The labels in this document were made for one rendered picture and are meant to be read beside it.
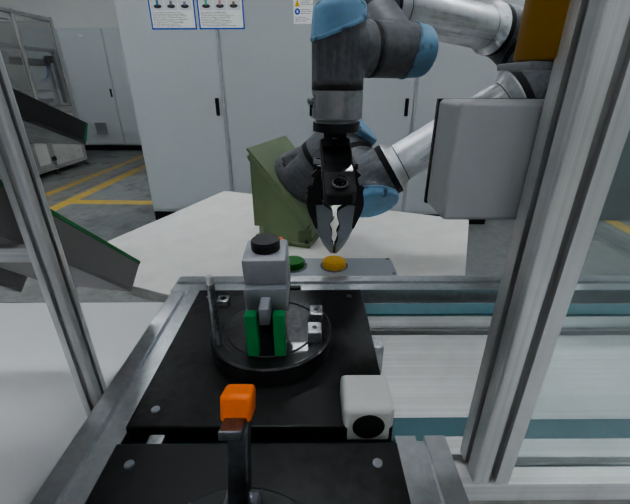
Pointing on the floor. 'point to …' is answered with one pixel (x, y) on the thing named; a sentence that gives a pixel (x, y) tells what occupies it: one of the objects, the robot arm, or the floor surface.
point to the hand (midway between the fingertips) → (334, 248)
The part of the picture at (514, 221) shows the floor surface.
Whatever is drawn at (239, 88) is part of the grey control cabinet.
